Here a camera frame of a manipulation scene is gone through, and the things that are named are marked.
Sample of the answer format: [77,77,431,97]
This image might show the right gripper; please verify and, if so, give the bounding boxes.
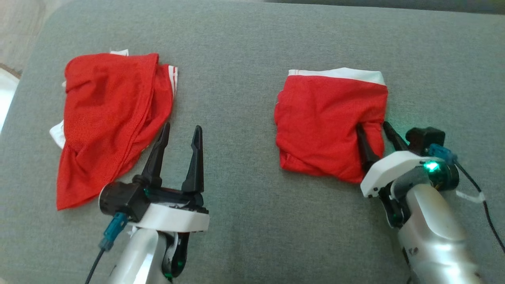
[356,121,460,198]

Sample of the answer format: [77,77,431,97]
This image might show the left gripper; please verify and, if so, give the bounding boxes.
[129,121,210,234]

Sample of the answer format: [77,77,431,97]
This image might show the red shorts with white trim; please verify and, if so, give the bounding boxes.
[274,67,389,184]

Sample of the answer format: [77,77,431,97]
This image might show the red Bulls basketball jersey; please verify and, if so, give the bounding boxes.
[49,49,179,211]

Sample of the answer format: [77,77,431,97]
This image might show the large grey sofa seat cushion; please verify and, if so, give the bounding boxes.
[264,0,505,15]

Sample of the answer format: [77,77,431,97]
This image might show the white plastic laundry basket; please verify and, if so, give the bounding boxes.
[0,67,20,133]

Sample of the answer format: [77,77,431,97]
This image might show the left camera cable teal plug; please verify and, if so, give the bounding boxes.
[84,212,129,284]

